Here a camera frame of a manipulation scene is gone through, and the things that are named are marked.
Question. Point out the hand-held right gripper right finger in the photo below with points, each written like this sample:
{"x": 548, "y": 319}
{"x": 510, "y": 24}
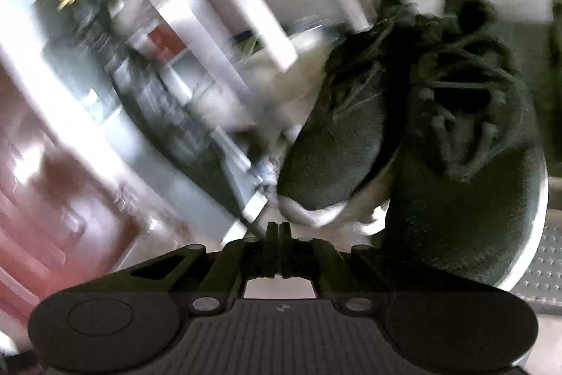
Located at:
{"x": 285, "y": 245}

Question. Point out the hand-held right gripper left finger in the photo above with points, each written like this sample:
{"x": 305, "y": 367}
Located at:
{"x": 272, "y": 243}

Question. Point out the red box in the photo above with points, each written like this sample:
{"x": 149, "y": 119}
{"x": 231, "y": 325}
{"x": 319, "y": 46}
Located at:
{"x": 169, "y": 45}

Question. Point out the black sneaker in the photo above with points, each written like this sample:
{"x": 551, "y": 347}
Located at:
{"x": 461, "y": 217}
{"x": 342, "y": 137}

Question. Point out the red brown door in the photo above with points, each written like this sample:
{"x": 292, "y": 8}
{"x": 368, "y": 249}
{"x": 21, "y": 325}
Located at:
{"x": 52, "y": 203}

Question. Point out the perforated metal shoe rack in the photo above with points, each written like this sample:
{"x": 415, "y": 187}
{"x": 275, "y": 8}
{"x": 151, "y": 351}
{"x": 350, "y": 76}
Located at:
{"x": 544, "y": 265}

